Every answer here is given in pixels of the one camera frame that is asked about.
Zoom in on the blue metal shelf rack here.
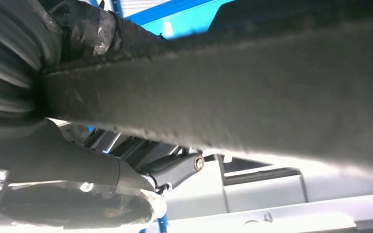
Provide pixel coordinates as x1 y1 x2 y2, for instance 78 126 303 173
88 0 236 233

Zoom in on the white car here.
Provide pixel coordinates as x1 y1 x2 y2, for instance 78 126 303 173
52 118 373 233

